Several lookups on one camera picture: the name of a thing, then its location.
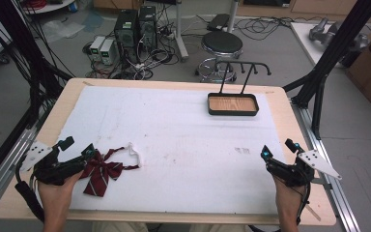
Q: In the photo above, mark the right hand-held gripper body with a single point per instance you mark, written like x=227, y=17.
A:
x=294, y=174

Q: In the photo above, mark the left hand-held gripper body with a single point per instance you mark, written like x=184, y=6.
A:
x=50, y=169

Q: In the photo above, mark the red striped bow tie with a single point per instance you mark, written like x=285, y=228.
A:
x=101, y=172

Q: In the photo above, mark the black hanger rack wooden tray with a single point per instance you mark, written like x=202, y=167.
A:
x=232, y=104

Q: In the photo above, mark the person's right hand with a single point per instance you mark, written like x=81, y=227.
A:
x=288, y=199

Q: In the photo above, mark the person's left hand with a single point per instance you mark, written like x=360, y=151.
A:
x=55, y=198

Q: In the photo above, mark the light wooden table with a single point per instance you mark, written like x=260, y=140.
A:
x=286, y=116

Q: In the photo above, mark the white foam mat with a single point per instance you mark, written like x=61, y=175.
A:
x=180, y=145

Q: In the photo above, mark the white power supply unit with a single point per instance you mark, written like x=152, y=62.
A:
x=107, y=51
x=96, y=48

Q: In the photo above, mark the white floor platform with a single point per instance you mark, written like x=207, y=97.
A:
x=306, y=42

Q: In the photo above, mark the computer towers on floor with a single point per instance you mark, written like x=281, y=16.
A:
x=148, y=63

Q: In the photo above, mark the clear plastic sheet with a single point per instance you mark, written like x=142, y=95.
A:
x=62, y=29

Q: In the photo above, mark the black round stool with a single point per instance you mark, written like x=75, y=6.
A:
x=222, y=43

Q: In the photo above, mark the black computer tower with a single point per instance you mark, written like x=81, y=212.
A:
x=148, y=27
x=126, y=35

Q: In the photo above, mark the round white table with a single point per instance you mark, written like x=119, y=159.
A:
x=50, y=6

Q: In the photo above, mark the flat black box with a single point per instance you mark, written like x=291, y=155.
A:
x=218, y=22

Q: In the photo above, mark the grey metal desk leg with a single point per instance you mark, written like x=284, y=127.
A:
x=233, y=14
x=181, y=29

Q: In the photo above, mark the aluminium rail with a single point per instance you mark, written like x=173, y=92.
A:
x=6, y=167
x=335, y=193

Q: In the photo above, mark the black metal frame stand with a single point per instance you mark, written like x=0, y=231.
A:
x=22, y=54
x=331, y=54

